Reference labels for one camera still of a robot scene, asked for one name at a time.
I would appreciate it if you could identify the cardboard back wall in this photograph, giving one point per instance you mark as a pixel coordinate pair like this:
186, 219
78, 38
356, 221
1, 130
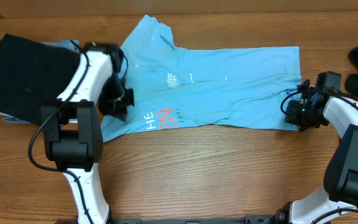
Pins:
75, 8

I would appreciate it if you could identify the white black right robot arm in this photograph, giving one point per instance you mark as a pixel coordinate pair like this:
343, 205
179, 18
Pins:
339, 193

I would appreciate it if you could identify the light blue printed t-shirt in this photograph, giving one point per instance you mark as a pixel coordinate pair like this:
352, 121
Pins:
175, 87

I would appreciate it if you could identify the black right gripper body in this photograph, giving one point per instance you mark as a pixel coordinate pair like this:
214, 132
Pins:
305, 115

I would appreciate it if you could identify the folded light blue garment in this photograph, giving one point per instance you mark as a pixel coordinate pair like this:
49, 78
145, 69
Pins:
67, 44

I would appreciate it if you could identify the folded black garment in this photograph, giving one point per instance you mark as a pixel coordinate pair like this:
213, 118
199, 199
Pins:
32, 73

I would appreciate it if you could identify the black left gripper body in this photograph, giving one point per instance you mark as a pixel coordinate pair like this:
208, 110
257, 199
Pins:
114, 98

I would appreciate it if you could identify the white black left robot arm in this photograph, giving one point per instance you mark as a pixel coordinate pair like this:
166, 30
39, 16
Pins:
70, 125

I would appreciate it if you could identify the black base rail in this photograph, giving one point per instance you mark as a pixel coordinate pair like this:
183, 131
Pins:
249, 219

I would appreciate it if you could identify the folded grey garment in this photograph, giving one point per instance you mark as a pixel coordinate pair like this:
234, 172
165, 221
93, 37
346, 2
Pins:
21, 115

